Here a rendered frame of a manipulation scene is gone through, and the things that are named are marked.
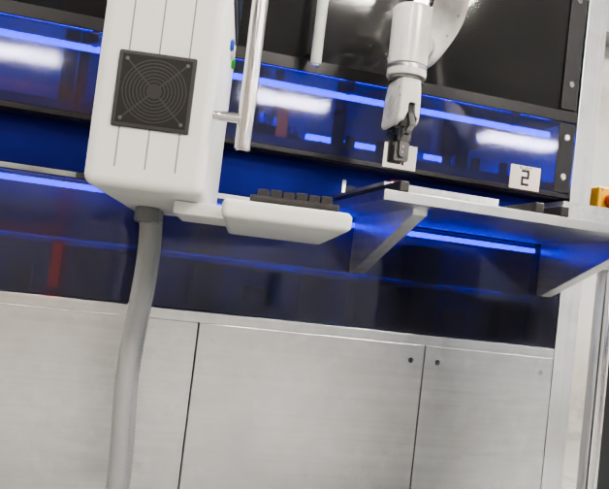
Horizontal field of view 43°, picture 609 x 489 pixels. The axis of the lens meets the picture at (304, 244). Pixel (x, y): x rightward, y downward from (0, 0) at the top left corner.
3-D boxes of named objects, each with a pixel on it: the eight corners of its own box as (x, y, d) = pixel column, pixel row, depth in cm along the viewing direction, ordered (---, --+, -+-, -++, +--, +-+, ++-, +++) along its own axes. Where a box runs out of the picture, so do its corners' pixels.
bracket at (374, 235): (348, 272, 181) (355, 217, 181) (361, 274, 181) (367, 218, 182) (405, 275, 148) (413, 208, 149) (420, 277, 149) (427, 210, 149)
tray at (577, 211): (479, 225, 186) (481, 211, 186) (572, 239, 193) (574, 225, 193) (561, 217, 153) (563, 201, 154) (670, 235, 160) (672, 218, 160)
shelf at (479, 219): (311, 214, 187) (312, 206, 187) (561, 250, 205) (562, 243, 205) (383, 199, 140) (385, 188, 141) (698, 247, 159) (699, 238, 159)
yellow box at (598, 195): (579, 214, 205) (582, 188, 206) (602, 218, 207) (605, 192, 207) (597, 213, 198) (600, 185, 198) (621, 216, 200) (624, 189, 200)
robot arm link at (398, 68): (380, 69, 167) (379, 82, 167) (396, 58, 159) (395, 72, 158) (416, 76, 169) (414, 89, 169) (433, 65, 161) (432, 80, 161)
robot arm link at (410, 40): (396, 74, 170) (381, 61, 162) (401, 16, 171) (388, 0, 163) (432, 74, 166) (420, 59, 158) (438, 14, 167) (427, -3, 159)
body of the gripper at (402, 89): (380, 79, 168) (374, 130, 167) (399, 67, 158) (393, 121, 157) (412, 85, 169) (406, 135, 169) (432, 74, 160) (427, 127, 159)
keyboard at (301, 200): (247, 220, 158) (249, 209, 158) (315, 229, 159) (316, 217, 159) (249, 201, 118) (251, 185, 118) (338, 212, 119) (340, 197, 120)
